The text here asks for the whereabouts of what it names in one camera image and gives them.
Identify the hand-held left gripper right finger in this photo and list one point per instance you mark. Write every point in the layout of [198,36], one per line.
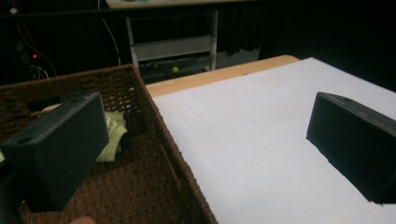
[358,146]

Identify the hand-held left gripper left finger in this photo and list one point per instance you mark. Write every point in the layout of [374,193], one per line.
[62,146]

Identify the green printed baby romper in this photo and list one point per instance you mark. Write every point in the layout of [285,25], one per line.
[115,133]

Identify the brown wicker basket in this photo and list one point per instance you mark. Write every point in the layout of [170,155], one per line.
[140,174]

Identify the dark device with red light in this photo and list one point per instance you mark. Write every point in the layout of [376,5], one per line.
[35,56]

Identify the yellow tennis ball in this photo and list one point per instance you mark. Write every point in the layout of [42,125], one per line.
[175,69]

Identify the white desk frame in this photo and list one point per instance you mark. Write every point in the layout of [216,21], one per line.
[174,46]

